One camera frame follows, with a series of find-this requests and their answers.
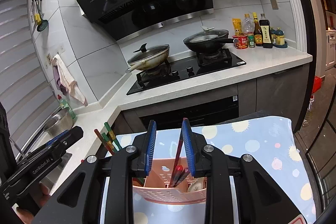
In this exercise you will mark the green dish soap bottle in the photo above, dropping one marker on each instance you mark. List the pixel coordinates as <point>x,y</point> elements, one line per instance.
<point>64,104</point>

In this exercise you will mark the white ceramic soup spoon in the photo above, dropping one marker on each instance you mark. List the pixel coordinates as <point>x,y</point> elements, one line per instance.
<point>197,185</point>

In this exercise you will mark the wall power outlet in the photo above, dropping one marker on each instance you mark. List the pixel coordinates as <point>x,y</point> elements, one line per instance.
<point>274,4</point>

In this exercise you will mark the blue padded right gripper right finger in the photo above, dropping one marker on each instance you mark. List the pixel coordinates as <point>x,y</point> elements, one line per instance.
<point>189,146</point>

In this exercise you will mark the stainless steel bowl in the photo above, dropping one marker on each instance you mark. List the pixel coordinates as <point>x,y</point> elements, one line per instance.
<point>59,122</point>

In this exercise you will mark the clear plastic oil bottle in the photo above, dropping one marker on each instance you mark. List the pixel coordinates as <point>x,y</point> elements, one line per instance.
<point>248,25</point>

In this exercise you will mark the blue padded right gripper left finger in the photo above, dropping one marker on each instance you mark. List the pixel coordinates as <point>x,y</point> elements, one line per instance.
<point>150,146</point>

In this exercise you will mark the white hanging towel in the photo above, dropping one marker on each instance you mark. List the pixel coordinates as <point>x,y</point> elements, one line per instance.
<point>68,81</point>

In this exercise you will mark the condiment jars on teal tray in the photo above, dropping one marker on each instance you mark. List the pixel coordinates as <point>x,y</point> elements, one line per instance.
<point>278,38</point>

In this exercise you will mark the dark soy sauce bottle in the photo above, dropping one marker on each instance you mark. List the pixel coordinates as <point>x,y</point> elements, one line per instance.
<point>266,34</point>

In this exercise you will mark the amber sauce bottle yellow cap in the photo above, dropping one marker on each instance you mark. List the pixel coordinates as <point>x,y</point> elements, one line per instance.
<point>257,34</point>

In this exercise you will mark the beige wok with lid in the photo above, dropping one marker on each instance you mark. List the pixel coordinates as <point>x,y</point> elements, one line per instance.
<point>148,58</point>

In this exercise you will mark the black gas stove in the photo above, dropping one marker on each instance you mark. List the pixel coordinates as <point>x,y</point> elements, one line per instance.
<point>197,65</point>

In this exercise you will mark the purple hanging cloth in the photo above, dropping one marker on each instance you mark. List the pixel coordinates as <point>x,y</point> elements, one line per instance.
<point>58,83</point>

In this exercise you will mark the clear bottle on floor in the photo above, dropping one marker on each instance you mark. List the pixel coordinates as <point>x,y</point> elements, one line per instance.
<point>309,113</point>

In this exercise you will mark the small green lid jar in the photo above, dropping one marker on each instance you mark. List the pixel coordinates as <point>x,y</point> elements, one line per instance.
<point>251,40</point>

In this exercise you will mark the red bag on floor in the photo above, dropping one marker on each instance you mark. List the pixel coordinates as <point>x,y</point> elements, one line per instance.
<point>316,85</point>

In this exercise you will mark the blue polka dot tablecloth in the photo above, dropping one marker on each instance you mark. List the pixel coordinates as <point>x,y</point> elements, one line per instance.
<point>269,140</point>

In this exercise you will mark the red instant noodle cup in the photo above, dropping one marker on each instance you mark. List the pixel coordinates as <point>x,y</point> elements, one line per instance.
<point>240,41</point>

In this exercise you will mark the yellow seasoning packet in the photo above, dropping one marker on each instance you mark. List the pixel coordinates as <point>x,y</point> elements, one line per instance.
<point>237,23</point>

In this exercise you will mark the bright red chopstick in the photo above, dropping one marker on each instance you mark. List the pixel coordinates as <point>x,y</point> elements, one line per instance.
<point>106,145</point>

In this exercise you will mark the black wok with lid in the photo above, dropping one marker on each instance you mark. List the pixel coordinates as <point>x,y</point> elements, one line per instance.
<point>209,40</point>

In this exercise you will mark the red glossy chopstick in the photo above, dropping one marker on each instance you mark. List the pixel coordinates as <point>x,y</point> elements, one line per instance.
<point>177,156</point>
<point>180,173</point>

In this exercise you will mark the person's left hand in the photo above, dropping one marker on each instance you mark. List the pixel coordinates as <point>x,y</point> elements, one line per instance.
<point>30,204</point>

